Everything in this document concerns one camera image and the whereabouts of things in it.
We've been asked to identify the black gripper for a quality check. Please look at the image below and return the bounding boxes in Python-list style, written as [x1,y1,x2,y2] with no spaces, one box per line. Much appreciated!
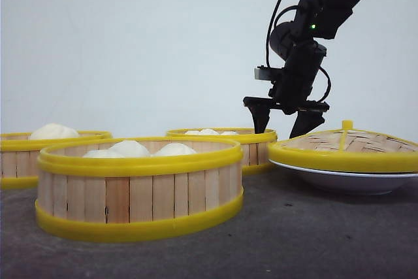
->
[243,41,329,139]

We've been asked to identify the bamboo steamer tray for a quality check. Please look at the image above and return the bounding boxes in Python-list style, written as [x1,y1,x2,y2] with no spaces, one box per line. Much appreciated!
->
[1,131,112,189]
[166,127,278,175]
[35,137,244,242]

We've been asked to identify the woven bamboo steamer lid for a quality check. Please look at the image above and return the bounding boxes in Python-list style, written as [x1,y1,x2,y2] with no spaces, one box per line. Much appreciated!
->
[267,120,417,174]

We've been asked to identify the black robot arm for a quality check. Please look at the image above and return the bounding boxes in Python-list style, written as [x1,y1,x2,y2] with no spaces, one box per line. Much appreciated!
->
[243,0,360,138]

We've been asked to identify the white bun back tray right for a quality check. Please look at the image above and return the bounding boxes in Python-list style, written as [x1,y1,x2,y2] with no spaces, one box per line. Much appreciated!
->
[219,131,239,136]

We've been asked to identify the white bun tray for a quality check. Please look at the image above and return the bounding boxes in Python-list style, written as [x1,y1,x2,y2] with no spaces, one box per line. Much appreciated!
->
[184,130,200,135]
[83,150,114,158]
[197,128,220,135]
[109,140,151,157]
[219,131,239,136]
[151,142,197,157]

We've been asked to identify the white bun back tray centre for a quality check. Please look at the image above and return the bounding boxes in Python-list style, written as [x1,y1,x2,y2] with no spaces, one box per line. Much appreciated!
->
[197,128,220,135]

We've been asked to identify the white bun back tray left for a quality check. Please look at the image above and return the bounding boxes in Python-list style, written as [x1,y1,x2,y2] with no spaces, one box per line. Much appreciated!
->
[184,130,200,135]

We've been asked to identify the white ceramic plate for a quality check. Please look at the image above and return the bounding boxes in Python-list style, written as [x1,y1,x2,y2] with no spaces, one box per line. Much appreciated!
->
[269,159,417,195]

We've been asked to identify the white bun front tray right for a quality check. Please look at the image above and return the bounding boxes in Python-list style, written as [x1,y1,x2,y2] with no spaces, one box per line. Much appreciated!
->
[151,142,197,157]

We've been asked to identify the white bun front tray middle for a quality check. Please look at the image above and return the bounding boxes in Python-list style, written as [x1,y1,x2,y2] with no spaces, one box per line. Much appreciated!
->
[109,140,151,157]

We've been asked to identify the white bun front tray left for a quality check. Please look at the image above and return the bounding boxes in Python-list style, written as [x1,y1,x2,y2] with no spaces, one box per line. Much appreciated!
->
[83,150,114,158]

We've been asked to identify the white bun in left tray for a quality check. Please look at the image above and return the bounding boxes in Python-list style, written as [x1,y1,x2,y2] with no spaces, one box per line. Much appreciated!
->
[29,123,80,140]

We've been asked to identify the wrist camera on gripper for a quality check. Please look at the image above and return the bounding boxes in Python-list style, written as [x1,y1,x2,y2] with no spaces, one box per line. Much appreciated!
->
[254,65,283,82]

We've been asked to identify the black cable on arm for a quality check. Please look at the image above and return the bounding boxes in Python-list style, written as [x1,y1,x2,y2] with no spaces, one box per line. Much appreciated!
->
[265,0,332,103]

